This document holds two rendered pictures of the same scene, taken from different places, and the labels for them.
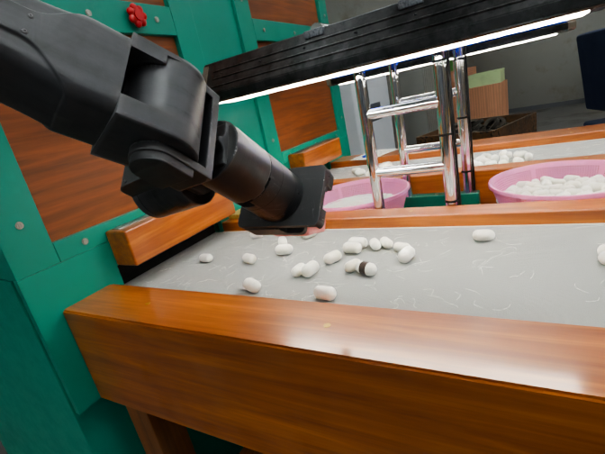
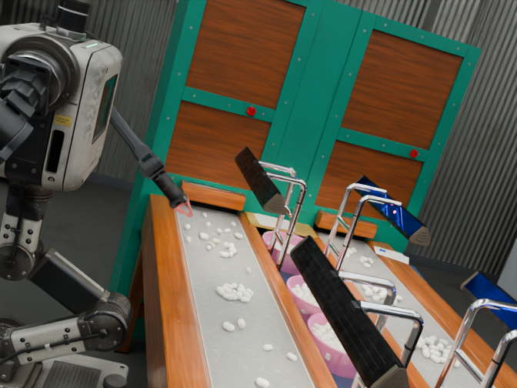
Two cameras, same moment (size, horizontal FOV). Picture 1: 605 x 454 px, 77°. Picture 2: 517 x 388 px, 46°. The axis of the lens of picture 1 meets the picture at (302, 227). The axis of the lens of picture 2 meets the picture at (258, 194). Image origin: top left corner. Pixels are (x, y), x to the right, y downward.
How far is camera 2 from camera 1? 2.02 m
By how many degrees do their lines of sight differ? 39
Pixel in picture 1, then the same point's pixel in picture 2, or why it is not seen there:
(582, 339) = (177, 265)
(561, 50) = not seen: outside the picture
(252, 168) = (161, 184)
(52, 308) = (148, 190)
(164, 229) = (198, 193)
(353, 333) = (165, 239)
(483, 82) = not seen: outside the picture
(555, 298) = (205, 275)
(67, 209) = (175, 164)
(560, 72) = not seen: outside the picture
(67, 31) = (140, 148)
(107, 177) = (197, 162)
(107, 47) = (145, 152)
